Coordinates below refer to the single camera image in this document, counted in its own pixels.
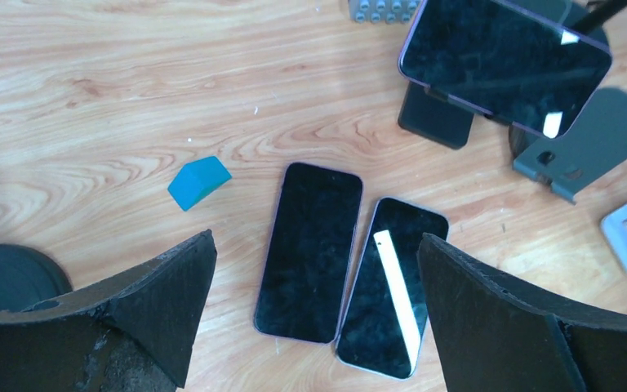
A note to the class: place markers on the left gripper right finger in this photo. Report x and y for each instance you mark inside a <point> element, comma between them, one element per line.
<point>497,332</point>

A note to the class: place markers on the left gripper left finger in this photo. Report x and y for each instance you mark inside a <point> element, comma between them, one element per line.
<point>133,331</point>

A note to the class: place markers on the black round-base clamp stand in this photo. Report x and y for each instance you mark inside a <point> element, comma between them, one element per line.
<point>28,276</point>

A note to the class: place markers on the pink phone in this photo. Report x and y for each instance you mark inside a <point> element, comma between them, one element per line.
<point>310,246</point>

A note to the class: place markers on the purple phone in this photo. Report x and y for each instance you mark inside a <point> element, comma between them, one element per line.
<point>500,60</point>

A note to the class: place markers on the black folding phone stand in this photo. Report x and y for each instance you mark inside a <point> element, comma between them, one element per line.
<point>433,119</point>

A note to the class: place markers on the tall black round-base stand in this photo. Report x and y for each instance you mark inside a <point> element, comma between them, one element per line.
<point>586,19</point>

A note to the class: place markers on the teal small block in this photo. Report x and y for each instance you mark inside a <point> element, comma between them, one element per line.
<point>196,180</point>

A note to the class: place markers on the blue white block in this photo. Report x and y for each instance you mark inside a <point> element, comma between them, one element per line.
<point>387,11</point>

